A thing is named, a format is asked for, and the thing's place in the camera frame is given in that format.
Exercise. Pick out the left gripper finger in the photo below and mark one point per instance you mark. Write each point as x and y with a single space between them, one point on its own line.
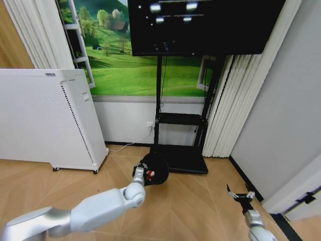
138 165
145 166

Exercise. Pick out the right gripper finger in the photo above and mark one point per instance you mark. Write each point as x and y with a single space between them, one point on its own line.
250 194
231 194

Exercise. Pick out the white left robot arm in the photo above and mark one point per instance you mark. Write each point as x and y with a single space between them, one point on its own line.
95 208

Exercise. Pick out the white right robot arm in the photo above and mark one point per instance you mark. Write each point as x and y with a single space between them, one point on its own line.
258 229

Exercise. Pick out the red and white crumpled garbage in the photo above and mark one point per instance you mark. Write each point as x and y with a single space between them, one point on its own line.
150 173

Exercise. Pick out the black television floor stand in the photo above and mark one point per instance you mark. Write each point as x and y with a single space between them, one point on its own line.
186 163

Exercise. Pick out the black floor threshold strip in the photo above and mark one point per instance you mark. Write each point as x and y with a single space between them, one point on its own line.
286 226

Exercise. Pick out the pale door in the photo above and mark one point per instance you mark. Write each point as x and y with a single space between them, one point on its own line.
296 200

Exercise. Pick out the white pleated curtain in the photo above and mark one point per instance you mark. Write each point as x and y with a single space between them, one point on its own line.
225 105
42 32

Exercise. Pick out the white air purifier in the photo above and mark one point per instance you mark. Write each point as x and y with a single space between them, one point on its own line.
42 118

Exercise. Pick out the large black television screen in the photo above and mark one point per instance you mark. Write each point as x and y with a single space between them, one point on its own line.
205 25

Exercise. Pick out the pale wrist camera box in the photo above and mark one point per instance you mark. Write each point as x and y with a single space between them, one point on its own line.
139 172

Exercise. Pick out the white wall socket plug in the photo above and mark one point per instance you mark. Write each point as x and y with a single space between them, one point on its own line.
149 125

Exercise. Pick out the green landscape wall poster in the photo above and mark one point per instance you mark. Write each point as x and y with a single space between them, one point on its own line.
120 70

